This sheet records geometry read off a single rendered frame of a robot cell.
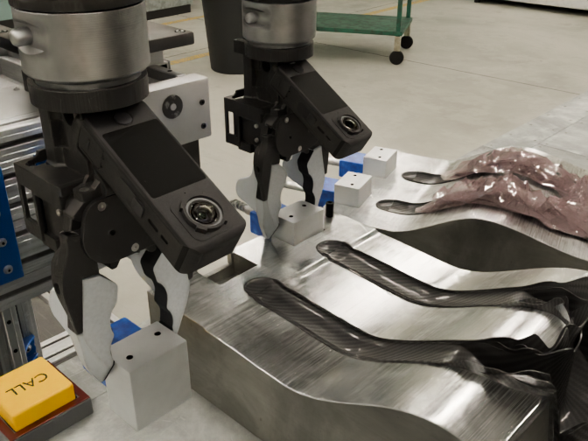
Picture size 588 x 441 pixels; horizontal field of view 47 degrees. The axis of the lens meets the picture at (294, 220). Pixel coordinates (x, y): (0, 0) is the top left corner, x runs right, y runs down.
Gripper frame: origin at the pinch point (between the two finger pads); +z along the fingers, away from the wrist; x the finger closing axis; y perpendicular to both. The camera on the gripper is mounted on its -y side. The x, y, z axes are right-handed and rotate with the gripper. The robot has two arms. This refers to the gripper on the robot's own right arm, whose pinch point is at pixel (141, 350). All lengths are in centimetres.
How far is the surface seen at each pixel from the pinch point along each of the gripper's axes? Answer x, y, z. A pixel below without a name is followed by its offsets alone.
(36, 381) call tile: 1.8, 16.0, 11.4
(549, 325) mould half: -25.5, -19.6, 1.4
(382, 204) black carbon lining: -48, 13, 10
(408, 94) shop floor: -328, 196, 95
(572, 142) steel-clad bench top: -103, 10, 15
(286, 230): -26.7, 11.0, 4.6
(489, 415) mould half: -13.2, -21.0, 1.5
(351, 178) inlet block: -47, 18, 7
